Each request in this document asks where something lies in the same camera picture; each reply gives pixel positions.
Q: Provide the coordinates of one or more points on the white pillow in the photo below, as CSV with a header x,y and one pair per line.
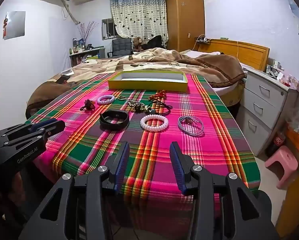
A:
x,y
202,53

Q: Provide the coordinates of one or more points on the red knot ornament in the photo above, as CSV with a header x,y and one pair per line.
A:
x,y
159,95

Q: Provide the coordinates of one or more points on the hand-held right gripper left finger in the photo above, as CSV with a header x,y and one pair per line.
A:
x,y
123,166

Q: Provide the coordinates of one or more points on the grey drawer nightstand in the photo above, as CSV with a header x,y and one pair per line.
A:
x,y
264,105

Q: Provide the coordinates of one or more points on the brown printed blanket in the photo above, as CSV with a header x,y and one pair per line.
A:
x,y
144,60

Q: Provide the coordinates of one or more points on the grey wall poster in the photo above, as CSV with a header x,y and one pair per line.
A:
x,y
14,25

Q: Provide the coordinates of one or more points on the black office chair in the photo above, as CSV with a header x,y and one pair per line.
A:
x,y
120,46

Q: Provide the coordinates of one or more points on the black smart band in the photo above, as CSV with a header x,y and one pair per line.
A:
x,y
114,126

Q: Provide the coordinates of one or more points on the black cloth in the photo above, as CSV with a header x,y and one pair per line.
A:
x,y
155,41

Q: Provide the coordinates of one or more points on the yellow wooden panel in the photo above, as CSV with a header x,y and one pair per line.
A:
x,y
294,205

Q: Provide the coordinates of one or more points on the wall shelf with power strip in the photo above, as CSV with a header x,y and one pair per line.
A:
x,y
203,40

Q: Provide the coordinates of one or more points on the patterned curtain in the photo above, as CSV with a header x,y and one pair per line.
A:
x,y
139,17

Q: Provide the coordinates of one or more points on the plaid cloth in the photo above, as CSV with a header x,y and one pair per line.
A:
x,y
149,140

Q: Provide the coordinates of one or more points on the yellow cardboard box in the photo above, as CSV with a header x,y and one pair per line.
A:
x,y
149,83

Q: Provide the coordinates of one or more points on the air conditioner pipe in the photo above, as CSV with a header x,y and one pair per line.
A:
x,y
70,12

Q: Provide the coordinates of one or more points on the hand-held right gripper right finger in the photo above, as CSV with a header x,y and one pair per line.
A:
x,y
177,166

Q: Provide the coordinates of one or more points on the cluttered desk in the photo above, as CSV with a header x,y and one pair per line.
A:
x,y
84,53

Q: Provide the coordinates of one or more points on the wooden wardrobe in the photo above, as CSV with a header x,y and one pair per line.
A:
x,y
185,17

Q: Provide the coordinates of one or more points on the pink plastic stool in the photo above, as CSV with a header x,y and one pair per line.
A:
x,y
283,160

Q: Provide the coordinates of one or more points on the window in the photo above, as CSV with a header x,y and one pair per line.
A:
x,y
108,28

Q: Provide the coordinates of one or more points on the wooden headboard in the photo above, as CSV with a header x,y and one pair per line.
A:
x,y
249,51

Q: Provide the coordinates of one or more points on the white mattress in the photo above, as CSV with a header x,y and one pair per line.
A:
x,y
229,93

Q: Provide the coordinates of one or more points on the cola bottle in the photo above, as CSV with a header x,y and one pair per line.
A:
x,y
277,142

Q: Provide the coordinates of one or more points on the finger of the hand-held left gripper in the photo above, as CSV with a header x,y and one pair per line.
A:
x,y
53,128
43,124

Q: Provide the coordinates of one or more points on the brown teddy bear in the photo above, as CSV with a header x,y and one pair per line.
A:
x,y
137,43

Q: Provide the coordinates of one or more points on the brown beaded hair clip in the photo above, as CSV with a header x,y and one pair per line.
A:
x,y
89,103

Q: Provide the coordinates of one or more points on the eyeglasses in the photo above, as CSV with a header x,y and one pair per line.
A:
x,y
273,70

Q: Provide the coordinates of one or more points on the dried flower branches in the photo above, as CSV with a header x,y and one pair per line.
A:
x,y
87,33

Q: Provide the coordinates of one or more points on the white paper card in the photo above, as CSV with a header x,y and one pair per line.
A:
x,y
67,71

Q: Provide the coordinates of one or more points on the pink patterned box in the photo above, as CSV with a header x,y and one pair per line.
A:
x,y
290,81

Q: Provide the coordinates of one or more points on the orange storage box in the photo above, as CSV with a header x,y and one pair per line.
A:
x,y
298,141

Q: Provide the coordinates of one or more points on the black smartphone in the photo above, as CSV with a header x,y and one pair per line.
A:
x,y
61,79

